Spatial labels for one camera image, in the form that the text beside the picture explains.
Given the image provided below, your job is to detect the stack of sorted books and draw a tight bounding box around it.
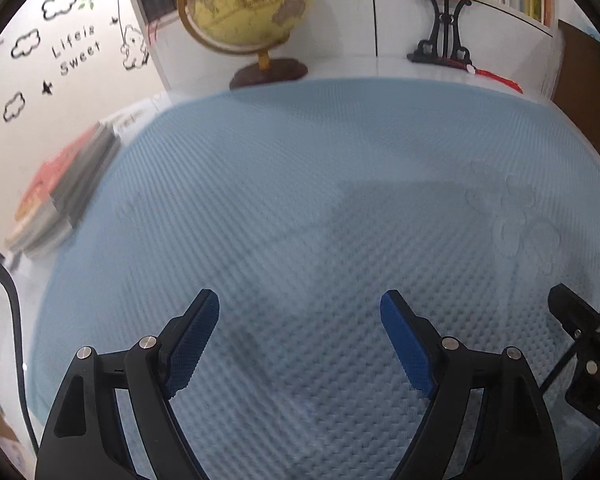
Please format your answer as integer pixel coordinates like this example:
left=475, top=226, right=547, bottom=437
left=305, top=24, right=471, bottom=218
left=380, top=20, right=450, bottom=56
left=5, top=122, right=121, bottom=259

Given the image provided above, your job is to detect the brown wooden door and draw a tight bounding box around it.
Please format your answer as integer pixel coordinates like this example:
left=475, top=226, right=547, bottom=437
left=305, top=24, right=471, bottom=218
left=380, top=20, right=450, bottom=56
left=553, top=21, right=600, bottom=154

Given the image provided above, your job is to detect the light blue table mat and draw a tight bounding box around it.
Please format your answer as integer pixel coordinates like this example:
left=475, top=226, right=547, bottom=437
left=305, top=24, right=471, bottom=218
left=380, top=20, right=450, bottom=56
left=27, top=79, right=600, bottom=479

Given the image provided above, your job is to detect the white bookshelf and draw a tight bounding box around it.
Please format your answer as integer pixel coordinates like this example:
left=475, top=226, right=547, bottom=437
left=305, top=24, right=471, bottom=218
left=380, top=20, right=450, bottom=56
left=148, top=0, right=562, bottom=98

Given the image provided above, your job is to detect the antique yellow desk globe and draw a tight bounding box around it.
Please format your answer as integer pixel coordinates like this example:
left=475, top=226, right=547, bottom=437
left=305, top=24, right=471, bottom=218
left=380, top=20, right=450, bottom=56
left=176, top=0, right=311, bottom=90

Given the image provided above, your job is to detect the black cable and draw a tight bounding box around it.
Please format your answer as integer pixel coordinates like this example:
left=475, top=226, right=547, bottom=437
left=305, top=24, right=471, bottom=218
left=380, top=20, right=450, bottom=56
left=0, top=246, right=41, bottom=456

